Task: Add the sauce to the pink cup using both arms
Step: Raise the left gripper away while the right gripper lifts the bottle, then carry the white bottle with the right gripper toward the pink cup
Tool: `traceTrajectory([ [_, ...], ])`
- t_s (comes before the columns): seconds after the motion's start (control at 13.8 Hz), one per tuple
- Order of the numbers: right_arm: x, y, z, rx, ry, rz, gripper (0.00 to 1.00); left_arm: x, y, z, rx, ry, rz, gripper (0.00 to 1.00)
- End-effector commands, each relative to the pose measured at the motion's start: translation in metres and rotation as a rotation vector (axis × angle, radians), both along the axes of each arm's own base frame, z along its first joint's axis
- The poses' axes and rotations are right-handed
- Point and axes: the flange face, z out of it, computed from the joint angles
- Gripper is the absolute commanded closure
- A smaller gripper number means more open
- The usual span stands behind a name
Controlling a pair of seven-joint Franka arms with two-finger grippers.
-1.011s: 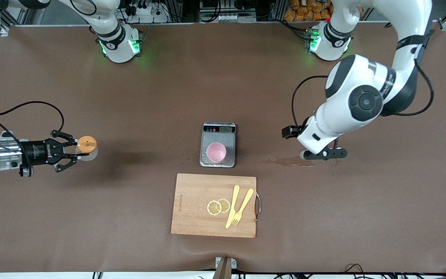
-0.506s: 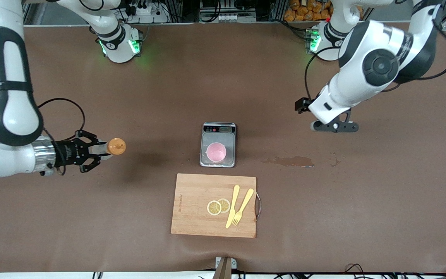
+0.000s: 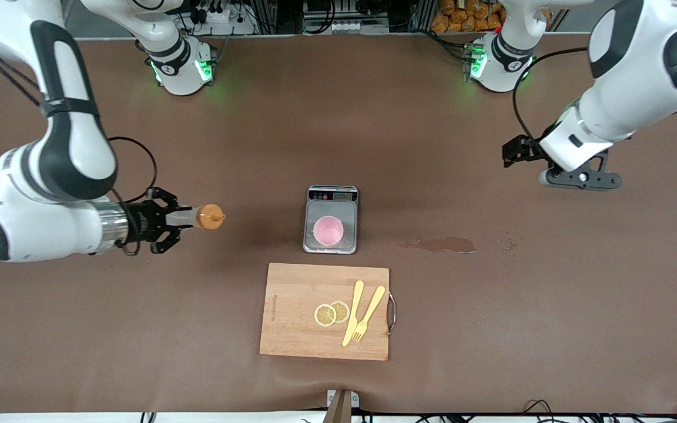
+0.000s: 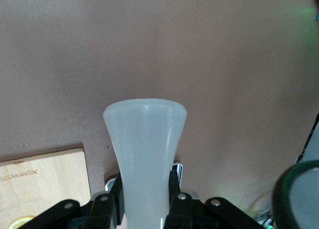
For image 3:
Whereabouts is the translucent sauce bottle orange cap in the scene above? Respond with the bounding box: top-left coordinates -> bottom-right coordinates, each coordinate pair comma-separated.
165,203 -> 227,231

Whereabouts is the pink plastic cup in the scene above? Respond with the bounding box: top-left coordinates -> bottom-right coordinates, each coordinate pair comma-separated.
313,215 -> 344,246

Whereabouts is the spilled brown liquid puddle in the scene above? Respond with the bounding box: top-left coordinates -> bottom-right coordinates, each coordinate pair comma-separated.
397,236 -> 479,255

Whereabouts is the orange snack packets pile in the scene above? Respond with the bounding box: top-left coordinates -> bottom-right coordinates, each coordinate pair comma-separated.
431,0 -> 507,33

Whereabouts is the silver digital kitchen scale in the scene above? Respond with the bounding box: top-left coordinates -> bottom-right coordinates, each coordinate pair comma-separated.
302,184 -> 360,255

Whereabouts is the lemon slice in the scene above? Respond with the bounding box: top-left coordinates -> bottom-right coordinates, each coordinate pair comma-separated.
313,304 -> 337,328

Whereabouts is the white power strip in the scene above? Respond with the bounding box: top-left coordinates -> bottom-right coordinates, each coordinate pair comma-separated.
189,0 -> 257,35

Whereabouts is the yellow plastic knife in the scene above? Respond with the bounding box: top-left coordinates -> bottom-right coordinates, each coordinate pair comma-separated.
341,280 -> 366,347

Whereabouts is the yellow plastic fork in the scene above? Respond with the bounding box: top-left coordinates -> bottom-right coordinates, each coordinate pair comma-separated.
351,285 -> 387,343

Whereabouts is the white connector strip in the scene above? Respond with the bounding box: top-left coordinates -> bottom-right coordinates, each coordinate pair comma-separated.
303,18 -> 390,35

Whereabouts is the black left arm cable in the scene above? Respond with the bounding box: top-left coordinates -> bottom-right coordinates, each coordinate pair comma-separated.
512,47 -> 591,142

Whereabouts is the wooden cutting board metal handle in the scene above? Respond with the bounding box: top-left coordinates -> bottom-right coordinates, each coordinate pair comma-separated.
259,262 -> 398,362

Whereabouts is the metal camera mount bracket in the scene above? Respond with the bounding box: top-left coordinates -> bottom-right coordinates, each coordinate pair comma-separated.
326,389 -> 360,423

